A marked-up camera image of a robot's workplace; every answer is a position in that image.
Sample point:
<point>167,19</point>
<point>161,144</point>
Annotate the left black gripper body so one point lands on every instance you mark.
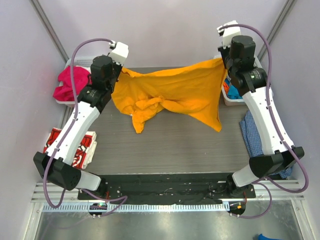
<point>117,68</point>

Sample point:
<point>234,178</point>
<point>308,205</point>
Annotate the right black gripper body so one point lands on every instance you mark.
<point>225,61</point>

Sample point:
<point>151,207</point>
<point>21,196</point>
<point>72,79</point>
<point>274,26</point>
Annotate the orange yellow t shirt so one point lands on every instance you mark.
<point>191,90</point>

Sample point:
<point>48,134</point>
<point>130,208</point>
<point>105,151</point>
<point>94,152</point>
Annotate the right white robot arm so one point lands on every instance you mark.
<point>277,145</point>

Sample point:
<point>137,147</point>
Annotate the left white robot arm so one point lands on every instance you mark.
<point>55,164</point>

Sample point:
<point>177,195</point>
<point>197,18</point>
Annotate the pink t shirt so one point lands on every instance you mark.
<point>64,92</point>

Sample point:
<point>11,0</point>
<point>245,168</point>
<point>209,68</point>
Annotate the left white plastic basket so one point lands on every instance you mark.
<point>84,62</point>

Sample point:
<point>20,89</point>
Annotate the white plastic basket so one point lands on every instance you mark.
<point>237,102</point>
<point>84,62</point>

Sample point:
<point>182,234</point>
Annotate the orange garment in basket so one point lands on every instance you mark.
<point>226,86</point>

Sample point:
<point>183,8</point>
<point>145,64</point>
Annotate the blue t shirt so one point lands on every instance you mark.
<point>233,93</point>

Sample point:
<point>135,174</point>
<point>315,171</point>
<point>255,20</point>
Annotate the right white plastic basket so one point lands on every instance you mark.
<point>237,102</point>

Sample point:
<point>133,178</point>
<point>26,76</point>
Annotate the blue checkered shirt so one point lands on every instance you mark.
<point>251,135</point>

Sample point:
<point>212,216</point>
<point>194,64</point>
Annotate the red white printed t shirt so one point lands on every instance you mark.
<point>85,151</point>

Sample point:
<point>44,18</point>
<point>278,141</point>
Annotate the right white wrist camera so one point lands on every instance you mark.
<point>228,33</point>

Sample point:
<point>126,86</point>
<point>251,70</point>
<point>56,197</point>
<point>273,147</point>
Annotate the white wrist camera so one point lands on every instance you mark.
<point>228,33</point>
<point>119,52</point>

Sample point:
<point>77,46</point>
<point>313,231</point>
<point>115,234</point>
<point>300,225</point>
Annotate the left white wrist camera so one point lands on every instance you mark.
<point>119,52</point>

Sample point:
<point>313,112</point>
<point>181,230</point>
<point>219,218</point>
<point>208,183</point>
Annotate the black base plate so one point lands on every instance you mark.
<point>140,187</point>

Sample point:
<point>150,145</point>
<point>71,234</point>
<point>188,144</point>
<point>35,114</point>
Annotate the white slotted cable duct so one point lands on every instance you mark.
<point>131,208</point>

